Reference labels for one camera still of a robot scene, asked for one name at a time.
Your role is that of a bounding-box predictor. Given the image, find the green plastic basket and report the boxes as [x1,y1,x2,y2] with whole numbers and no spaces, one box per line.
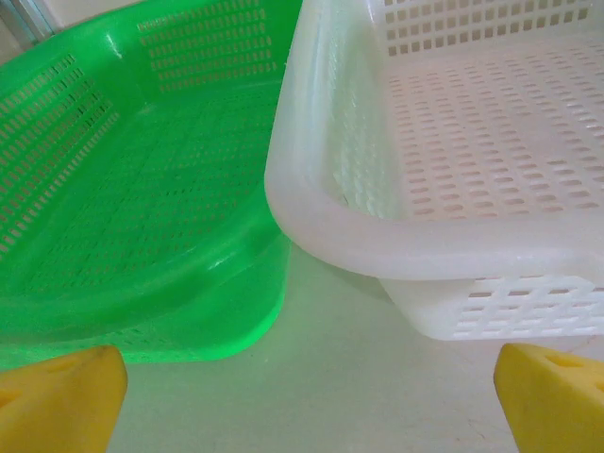
[0,0,304,365]

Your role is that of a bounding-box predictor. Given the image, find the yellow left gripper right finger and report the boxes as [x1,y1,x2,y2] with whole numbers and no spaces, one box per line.
[493,343,604,453]

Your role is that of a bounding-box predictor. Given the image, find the white plastic basket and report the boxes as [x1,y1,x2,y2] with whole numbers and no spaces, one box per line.
[262,0,604,344]

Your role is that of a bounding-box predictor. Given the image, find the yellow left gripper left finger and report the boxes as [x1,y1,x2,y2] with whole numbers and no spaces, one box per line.
[0,344,128,453]

